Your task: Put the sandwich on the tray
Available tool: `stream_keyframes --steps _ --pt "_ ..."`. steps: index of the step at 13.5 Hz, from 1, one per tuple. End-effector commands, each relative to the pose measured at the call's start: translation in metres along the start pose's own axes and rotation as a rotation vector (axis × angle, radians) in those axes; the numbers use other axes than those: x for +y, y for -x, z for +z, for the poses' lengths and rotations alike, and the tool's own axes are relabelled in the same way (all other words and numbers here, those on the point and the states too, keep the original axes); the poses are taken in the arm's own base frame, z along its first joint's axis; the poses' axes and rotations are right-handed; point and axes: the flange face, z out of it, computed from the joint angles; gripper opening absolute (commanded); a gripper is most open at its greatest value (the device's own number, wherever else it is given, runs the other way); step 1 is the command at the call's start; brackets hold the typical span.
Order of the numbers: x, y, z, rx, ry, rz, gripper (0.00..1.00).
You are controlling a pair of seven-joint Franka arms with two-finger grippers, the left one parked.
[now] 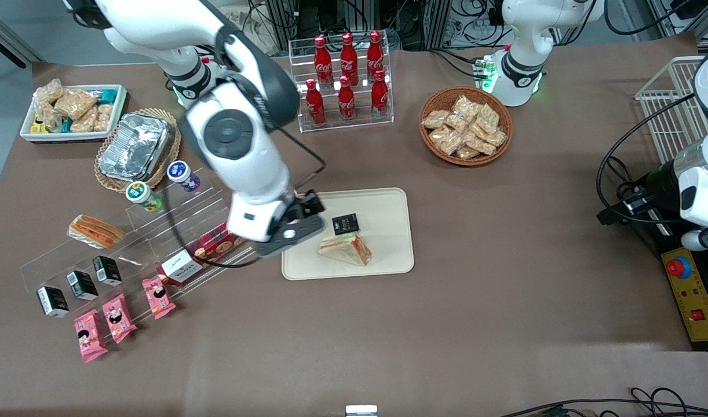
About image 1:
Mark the green lid cup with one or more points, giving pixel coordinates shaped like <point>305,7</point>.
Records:
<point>142,196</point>

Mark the red emergency stop button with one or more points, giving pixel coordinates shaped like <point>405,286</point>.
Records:
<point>677,267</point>

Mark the bagged crispy snack pack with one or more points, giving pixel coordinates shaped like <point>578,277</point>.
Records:
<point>434,119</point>
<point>487,119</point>
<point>461,107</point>
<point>495,138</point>
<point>480,143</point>
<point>446,141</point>
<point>467,152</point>

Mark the white rectangular bin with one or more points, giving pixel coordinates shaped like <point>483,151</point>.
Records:
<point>119,113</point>

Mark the crumpled white plastic sheet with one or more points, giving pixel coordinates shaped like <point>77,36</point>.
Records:
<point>244,29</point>

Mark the red cola bottle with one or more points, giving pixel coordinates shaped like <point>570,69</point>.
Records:
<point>375,53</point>
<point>346,99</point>
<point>314,104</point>
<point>380,95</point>
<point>348,55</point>
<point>322,58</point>

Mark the round brown wicker basket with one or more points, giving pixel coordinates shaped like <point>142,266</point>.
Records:
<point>435,95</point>

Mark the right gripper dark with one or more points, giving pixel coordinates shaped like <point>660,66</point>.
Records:
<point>300,211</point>

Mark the cream plastic tray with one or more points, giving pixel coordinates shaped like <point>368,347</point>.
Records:
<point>389,255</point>

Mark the aluminium frame equipment rack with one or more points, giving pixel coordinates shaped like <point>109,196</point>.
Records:
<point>423,17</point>

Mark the blue lid purple cup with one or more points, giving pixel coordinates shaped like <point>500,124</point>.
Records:
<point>183,175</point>

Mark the red cookie box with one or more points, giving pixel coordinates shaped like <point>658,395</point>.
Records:
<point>183,266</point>

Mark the yellow control box panel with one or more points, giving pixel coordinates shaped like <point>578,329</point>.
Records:
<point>707,330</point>

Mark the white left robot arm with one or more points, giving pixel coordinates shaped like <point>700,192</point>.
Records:
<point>525,58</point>

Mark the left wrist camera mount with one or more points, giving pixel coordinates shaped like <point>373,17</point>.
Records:
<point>638,204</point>

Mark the small yellow packet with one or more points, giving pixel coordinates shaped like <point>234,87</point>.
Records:
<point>38,126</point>

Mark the clear acrylic bottle rack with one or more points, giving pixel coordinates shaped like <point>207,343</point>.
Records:
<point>360,124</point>

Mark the pink snack packet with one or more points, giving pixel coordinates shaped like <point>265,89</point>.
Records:
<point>158,296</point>
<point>119,317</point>
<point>90,336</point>

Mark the teal snack packet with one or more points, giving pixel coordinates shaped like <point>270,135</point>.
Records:
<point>106,94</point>

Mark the clear acrylic tiered stand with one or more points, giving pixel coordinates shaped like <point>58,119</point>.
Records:
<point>58,260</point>

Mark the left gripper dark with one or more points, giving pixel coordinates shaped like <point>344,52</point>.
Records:
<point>659,180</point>

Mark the black control box base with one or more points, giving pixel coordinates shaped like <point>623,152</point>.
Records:
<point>655,237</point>

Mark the triangle sandwich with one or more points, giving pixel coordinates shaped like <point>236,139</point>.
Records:
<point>96,231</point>
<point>348,252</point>

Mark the flat oval wicker basket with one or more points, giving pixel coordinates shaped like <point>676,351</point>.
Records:
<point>171,150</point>

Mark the clear bagged brown snack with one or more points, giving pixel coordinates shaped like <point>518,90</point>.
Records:
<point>46,116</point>
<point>48,91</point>
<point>102,116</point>
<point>83,123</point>
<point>75,103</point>

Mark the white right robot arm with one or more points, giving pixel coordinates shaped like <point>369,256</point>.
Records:
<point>238,145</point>

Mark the aluminium foil container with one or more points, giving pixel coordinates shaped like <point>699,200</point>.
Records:
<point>134,147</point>

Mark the small black carton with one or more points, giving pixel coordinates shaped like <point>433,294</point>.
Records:
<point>53,302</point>
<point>81,285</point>
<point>346,224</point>
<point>106,270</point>

